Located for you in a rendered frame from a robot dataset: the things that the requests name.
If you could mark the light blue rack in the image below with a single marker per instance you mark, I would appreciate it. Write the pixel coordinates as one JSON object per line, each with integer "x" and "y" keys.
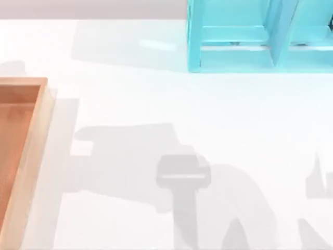
{"x": 234, "y": 60}

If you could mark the shallow salmon-coloured box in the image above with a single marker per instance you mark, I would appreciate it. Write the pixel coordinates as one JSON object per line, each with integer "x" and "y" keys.
{"x": 15, "y": 117}

